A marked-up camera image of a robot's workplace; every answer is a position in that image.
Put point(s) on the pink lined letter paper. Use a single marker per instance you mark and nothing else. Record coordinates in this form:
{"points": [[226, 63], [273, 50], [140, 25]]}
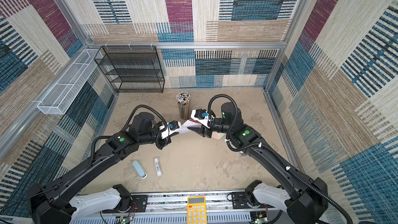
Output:
{"points": [[185, 127]]}

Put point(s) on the aluminium front rail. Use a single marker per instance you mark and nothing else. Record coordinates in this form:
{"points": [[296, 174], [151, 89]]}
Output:
{"points": [[171, 208]]}

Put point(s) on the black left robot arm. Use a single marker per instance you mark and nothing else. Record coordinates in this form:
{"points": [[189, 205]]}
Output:
{"points": [[58, 202]]}

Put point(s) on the pink paper envelope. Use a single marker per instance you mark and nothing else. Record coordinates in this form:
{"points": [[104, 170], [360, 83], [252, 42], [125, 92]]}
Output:
{"points": [[218, 136]]}

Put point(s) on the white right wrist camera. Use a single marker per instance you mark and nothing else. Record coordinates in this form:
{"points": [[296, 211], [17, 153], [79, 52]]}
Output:
{"points": [[203, 117]]}

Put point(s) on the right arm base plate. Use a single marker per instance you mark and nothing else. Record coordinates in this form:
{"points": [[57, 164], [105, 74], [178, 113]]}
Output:
{"points": [[243, 200]]}

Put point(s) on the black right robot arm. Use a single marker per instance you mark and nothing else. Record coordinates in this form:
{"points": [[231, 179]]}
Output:
{"points": [[303, 199]]}

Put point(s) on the pencil holder cup with pencils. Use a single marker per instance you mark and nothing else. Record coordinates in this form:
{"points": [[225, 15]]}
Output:
{"points": [[183, 101]]}

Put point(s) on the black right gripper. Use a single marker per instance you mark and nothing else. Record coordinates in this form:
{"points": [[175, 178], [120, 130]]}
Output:
{"points": [[201, 131]]}

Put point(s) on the white glue stick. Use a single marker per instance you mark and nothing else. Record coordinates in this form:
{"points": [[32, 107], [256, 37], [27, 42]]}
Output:
{"points": [[157, 167]]}

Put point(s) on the black wire mesh shelf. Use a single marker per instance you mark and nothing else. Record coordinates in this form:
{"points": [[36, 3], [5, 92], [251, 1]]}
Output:
{"points": [[131, 68]]}

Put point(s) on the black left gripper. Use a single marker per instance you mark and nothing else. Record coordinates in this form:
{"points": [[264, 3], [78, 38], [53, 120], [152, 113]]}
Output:
{"points": [[165, 142]]}

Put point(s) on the yellow calculator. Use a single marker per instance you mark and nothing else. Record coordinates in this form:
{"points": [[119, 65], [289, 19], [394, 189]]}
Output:
{"points": [[196, 210]]}

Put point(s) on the white wire mesh basket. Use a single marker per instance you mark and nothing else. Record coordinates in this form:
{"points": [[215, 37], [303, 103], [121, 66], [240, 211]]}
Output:
{"points": [[60, 97]]}

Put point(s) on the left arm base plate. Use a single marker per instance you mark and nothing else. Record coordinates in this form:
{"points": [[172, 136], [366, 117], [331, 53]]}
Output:
{"points": [[129, 205]]}

